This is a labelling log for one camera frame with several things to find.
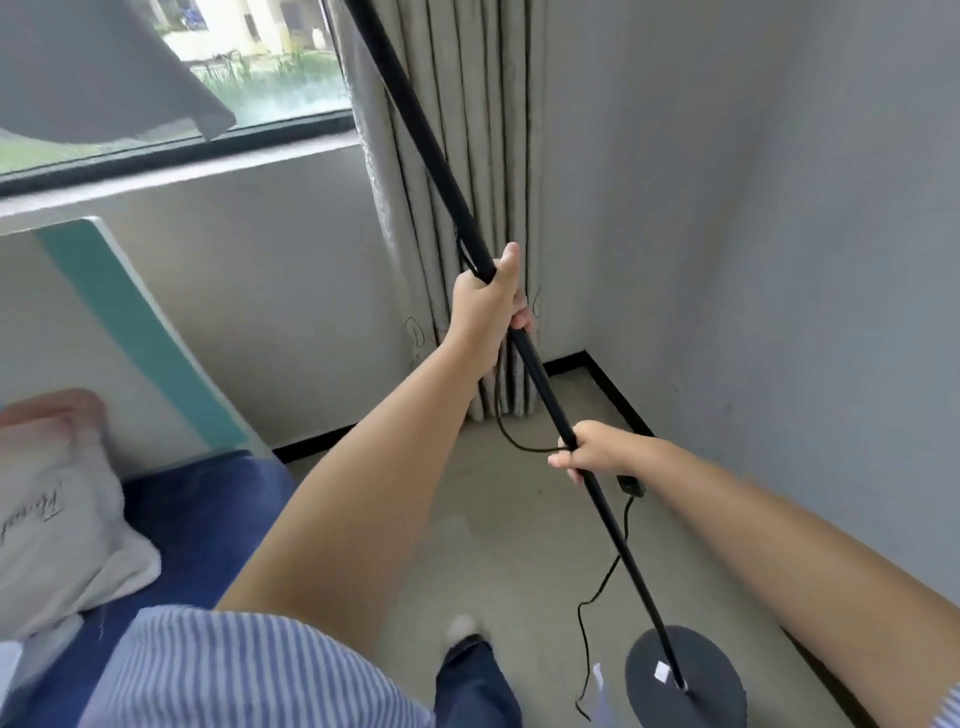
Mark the black floor lamp stand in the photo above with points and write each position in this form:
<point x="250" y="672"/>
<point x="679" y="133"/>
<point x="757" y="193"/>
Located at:
<point x="712" y="675"/>

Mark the white and teal headboard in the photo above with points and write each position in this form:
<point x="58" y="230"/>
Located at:
<point x="135" y="330"/>

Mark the small white tag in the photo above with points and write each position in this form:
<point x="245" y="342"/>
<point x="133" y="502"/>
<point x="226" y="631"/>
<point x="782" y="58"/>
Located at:
<point x="661" y="673"/>

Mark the black framed window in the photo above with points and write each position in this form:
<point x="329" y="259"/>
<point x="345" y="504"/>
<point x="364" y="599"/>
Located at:
<point x="277" y="82"/>

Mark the beige patterned curtain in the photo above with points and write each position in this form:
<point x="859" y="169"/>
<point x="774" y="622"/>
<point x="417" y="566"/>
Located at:
<point x="465" y="112"/>

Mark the grey lamp shade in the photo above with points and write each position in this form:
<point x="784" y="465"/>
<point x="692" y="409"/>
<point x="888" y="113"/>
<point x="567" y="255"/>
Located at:
<point x="90" y="67"/>

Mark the blue bed sheet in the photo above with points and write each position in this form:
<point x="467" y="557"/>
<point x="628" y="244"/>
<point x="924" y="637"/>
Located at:
<point x="210" y="517"/>

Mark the person's right fingers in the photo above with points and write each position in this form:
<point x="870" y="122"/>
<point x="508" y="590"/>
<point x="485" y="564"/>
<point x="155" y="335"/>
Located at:
<point x="561" y="458"/>

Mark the white pillow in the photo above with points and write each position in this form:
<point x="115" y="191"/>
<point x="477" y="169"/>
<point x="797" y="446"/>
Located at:
<point x="52" y="517"/>

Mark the blue jeans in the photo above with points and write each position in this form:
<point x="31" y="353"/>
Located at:
<point x="472" y="686"/>

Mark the black baseboard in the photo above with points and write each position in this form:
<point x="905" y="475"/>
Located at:
<point x="611" y="390"/>

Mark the person's right hand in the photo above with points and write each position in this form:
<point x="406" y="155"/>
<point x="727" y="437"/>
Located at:
<point x="611" y="450"/>

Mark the person's left forearm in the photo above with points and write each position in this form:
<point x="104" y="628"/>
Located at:
<point x="360" y="495"/>

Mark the person's right forearm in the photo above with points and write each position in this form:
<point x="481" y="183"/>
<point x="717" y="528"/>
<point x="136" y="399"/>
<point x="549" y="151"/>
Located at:
<point x="810" y="570"/>

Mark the white shoe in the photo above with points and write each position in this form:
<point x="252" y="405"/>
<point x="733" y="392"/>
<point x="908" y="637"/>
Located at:
<point x="465" y="628"/>

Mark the person's left thumb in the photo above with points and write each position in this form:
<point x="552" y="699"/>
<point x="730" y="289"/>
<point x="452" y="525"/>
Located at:
<point x="510" y="271"/>

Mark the blue striped shirt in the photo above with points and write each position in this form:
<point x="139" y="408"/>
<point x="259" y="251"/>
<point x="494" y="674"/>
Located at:
<point x="240" y="675"/>

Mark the person's left hand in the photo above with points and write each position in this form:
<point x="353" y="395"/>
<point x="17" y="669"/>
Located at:
<point x="480" y="315"/>

